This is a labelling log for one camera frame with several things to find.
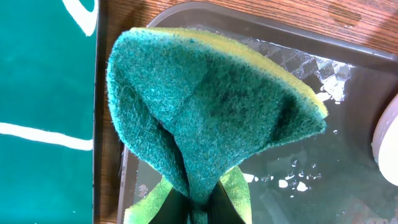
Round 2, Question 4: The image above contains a green and yellow sponge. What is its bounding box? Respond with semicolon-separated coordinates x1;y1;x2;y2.
106;27;328;223

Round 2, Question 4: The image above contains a white plate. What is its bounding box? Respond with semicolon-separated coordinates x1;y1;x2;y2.
372;95;398;186

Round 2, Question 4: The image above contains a small black water tray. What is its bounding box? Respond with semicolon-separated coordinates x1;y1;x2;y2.
1;0;100;223

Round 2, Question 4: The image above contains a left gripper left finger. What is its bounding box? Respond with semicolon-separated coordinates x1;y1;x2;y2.
149;189;190;224

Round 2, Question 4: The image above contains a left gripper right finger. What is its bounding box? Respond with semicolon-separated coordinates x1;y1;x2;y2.
207;182;245;224

